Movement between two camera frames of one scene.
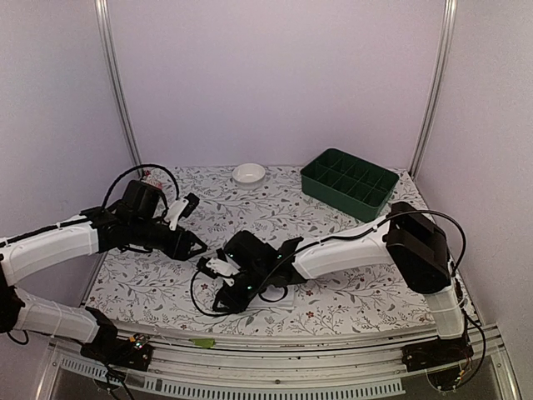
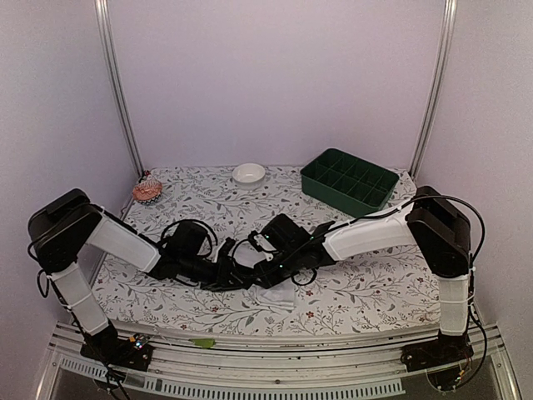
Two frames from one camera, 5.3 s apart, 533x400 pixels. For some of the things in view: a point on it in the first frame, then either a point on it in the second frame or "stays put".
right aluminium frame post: [448, 35] stays put
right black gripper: [236, 304] to [268, 279]
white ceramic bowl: [248, 175] stays put
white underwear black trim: [277, 296] stays put
